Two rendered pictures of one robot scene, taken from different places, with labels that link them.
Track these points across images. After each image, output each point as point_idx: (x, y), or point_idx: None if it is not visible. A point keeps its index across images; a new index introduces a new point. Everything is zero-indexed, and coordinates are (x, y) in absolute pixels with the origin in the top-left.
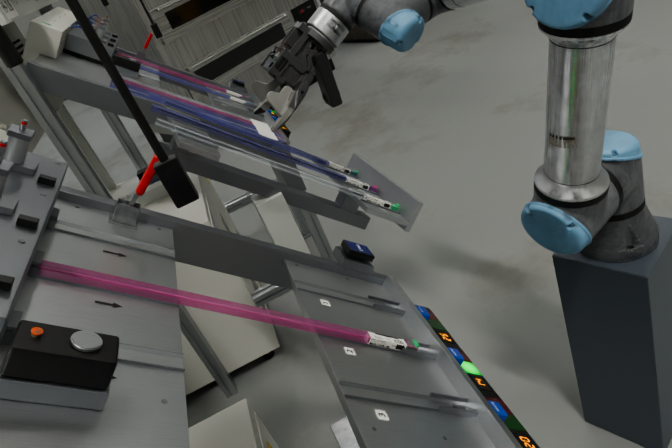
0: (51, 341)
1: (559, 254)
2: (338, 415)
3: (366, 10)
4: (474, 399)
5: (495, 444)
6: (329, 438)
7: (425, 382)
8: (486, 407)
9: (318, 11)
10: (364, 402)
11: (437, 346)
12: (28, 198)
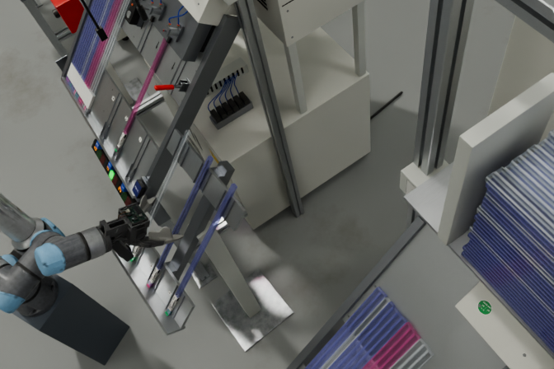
0: (131, 7)
1: (68, 284)
2: (290, 323)
3: (56, 234)
4: (100, 137)
5: (96, 127)
6: (293, 305)
7: (112, 134)
8: (96, 133)
9: (86, 232)
10: (116, 97)
11: (110, 156)
12: (163, 27)
